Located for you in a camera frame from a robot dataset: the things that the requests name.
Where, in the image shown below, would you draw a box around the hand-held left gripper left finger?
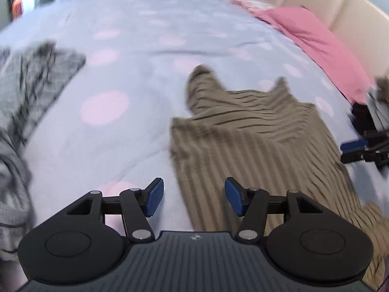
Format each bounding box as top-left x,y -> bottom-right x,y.
65,177 -> 165,244

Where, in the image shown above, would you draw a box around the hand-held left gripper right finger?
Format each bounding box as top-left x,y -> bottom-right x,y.
224,176 -> 326,244

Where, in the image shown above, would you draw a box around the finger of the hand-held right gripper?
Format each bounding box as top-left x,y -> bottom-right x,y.
340,150 -> 383,165
340,138 -> 373,154

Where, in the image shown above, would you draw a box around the tan dark-striped garment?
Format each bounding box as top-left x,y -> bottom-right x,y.
168,64 -> 389,292

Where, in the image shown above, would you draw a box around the folded black clothes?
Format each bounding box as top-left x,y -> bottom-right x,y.
349,103 -> 378,133

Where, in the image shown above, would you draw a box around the folded white garment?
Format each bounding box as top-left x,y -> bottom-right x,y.
366,91 -> 389,132

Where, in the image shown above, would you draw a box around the beige padded headboard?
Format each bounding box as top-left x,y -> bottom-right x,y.
246,0 -> 389,82

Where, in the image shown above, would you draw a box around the grey pink-dotted duvet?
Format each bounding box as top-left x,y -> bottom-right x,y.
0,0 -> 389,292

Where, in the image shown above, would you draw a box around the light grey pinstriped garment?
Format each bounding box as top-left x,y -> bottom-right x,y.
0,40 -> 88,147

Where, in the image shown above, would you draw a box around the light pink printed pillow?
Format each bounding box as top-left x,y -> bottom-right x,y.
218,0 -> 278,15

